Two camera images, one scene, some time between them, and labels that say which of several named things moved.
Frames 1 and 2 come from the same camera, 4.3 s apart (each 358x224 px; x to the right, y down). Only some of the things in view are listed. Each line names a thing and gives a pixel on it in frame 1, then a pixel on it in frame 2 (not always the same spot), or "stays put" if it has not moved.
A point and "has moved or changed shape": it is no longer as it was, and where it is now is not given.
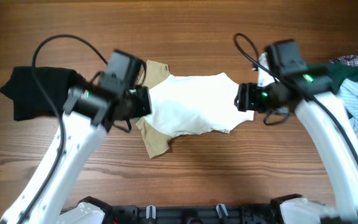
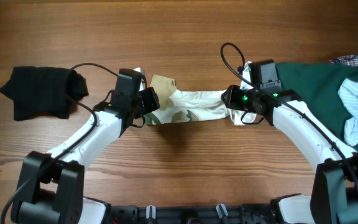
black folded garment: x=30 y=101 stays put
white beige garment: x=186 y=105 has moved or changed shape
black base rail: x=194 y=214 stays put
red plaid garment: x=355 y=60 stays put
